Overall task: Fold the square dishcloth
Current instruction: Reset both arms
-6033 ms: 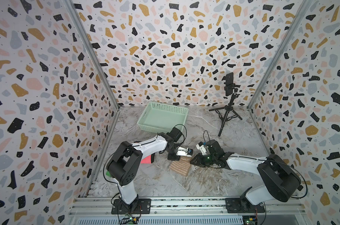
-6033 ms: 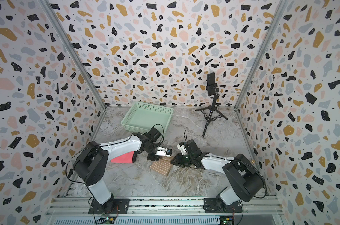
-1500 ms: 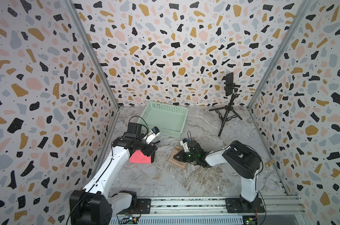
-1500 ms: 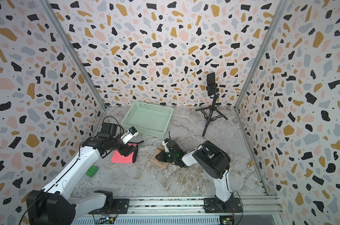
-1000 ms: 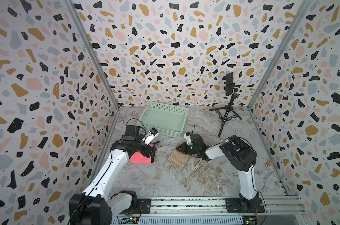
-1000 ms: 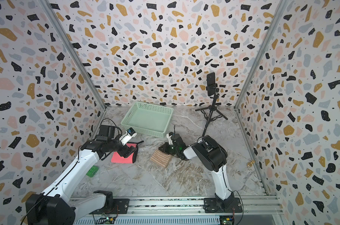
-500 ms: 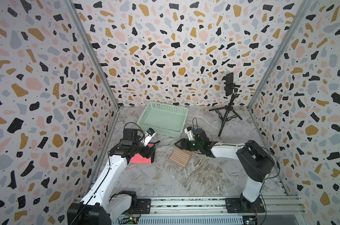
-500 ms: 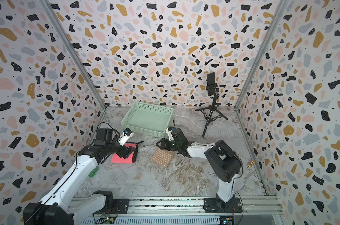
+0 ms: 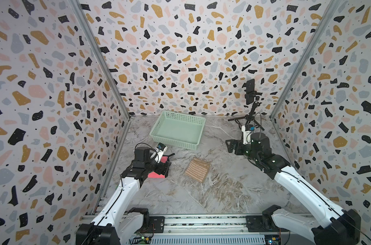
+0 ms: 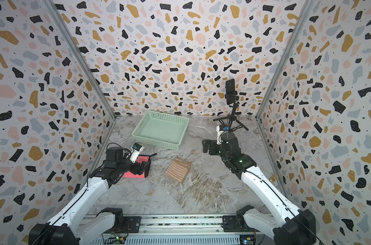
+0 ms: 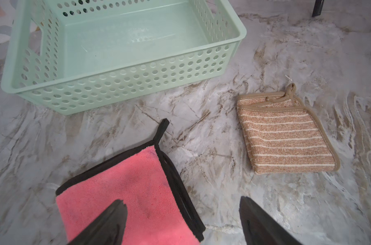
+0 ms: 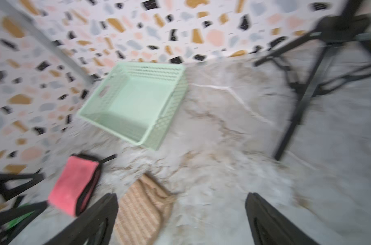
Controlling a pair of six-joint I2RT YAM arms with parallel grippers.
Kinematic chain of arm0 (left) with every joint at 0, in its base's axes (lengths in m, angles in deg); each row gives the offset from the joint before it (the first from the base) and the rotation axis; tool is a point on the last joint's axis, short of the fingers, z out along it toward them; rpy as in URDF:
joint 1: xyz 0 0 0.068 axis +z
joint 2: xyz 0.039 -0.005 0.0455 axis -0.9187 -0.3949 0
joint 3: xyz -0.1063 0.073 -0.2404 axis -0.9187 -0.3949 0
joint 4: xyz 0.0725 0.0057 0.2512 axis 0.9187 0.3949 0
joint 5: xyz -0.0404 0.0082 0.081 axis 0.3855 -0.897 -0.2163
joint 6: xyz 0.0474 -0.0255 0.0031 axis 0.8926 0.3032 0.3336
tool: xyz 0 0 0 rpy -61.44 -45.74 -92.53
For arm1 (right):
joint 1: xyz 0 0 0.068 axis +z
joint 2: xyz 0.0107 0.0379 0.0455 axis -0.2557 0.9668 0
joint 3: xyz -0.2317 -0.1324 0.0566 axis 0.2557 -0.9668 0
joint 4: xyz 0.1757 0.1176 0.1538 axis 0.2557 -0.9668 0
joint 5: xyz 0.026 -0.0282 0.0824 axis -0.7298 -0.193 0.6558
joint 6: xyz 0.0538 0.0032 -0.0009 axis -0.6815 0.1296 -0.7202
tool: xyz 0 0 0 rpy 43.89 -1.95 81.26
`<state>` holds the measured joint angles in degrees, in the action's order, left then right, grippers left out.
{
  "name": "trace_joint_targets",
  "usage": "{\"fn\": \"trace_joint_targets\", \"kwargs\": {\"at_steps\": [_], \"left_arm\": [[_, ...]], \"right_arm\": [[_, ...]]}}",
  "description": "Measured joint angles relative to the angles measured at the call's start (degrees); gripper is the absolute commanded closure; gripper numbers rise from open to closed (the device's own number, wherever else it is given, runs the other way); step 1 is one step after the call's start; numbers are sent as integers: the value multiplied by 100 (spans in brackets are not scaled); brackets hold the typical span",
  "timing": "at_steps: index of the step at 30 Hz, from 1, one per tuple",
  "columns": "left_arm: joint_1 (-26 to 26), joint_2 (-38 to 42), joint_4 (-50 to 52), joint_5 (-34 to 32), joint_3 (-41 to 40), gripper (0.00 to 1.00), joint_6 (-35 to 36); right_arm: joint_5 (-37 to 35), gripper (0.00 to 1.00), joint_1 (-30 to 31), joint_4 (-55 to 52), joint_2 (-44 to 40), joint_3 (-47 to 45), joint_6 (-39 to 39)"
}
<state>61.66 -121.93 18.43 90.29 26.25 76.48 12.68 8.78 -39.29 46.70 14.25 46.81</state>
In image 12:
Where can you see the black tripod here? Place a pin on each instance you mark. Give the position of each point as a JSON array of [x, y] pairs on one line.
[[334, 32]]

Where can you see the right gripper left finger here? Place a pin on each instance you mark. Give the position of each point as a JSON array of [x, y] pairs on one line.
[[92, 227]]

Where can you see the green round toy block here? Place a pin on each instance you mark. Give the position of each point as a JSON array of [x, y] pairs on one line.
[[16, 221]]

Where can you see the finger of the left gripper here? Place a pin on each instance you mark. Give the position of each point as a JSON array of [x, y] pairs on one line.
[[6, 236], [11, 185]]

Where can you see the brown striped dishcloth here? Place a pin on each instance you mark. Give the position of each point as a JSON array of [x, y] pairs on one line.
[[143, 212]]

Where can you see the mint green plastic basket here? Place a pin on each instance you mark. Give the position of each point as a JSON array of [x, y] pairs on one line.
[[137, 102]]

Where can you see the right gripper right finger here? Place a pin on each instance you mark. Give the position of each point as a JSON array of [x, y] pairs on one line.
[[270, 227]]

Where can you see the pink grey dishcloth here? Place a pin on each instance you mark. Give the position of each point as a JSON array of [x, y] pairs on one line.
[[73, 190]]

